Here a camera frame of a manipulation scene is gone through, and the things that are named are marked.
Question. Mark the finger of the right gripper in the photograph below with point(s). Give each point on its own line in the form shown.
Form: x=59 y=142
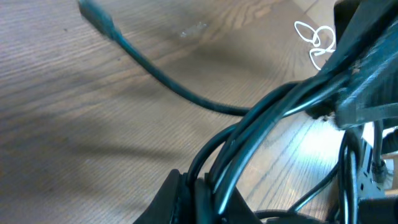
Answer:
x=371 y=93
x=358 y=24

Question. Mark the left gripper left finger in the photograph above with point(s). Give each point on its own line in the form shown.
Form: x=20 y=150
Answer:
x=171 y=204

